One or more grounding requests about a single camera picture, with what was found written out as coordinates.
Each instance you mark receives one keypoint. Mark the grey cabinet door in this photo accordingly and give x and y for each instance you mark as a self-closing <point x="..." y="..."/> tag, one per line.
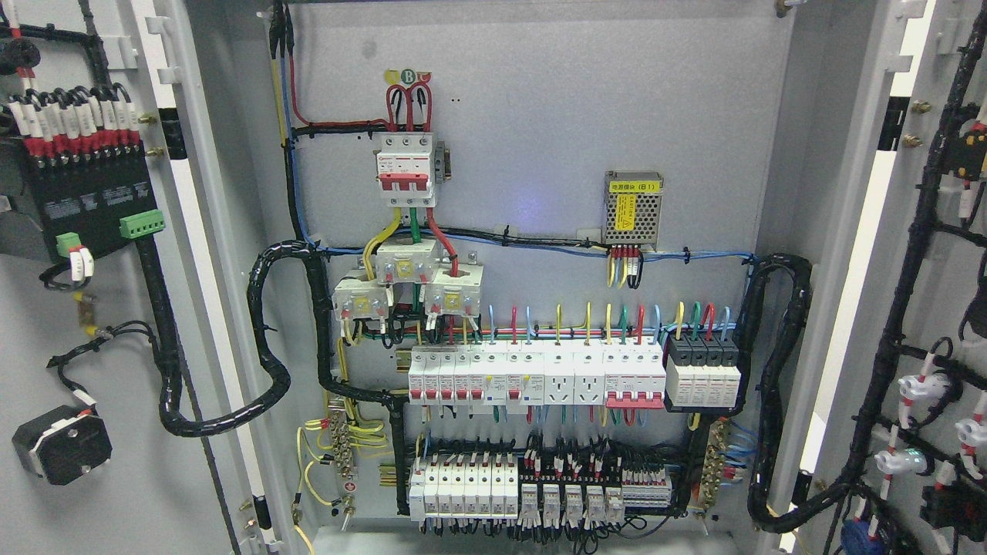
<point x="157" y="494"/>
<point x="901" y="464"/>

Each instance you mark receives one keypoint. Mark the white current transformers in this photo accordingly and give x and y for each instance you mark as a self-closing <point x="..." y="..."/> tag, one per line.
<point x="403" y="271"/>

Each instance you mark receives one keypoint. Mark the red main circuit breaker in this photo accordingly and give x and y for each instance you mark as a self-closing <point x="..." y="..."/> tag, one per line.
<point x="410" y="166"/>

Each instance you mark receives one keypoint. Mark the metal mesh power supply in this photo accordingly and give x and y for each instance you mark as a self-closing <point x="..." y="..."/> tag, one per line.
<point x="633" y="205"/>

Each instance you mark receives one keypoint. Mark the white socket breaker row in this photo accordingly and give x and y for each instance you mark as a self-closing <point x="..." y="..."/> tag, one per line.
<point x="517" y="376"/>

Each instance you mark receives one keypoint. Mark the white lower breaker row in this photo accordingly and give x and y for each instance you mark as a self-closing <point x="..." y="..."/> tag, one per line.
<point x="462" y="487"/>

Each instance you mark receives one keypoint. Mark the black surge protector module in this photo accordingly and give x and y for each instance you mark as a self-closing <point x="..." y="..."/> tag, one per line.
<point x="702" y="375"/>

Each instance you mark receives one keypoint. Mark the relay terminal block row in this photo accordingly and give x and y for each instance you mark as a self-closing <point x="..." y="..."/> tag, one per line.
<point x="570" y="488"/>

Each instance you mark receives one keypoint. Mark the black digital power meter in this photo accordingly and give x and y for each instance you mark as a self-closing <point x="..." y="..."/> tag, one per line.
<point x="41" y="200"/>

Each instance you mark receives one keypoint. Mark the white rotary selector switch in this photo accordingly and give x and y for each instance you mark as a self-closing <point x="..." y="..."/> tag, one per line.
<point x="63" y="444"/>

